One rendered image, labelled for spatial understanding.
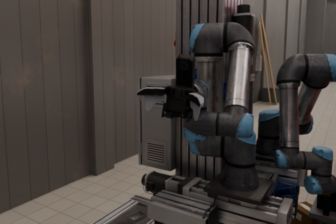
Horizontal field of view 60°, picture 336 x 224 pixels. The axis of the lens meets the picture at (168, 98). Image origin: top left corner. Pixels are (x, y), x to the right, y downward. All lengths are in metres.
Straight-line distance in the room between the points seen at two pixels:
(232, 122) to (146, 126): 0.71
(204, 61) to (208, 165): 0.54
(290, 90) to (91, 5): 2.52
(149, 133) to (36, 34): 1.81
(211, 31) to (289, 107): 0.46
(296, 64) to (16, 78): 2.31
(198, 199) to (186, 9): 0.86
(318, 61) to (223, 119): 0.58
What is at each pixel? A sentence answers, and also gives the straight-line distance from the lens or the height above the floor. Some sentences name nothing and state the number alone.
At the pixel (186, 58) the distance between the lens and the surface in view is 0.74.
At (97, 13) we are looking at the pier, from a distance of 3.43.
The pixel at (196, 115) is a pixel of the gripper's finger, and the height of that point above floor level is 1.19.
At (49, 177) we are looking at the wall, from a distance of 3.26.
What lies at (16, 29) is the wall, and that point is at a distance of 2.92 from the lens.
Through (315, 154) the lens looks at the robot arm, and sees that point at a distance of 1.33.
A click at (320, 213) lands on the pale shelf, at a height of 0.45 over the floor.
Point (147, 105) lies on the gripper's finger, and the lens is 0.71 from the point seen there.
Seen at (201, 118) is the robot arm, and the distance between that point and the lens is 0.91.
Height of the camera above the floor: 1.31
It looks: 7 degrees down
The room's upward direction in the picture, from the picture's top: straight up
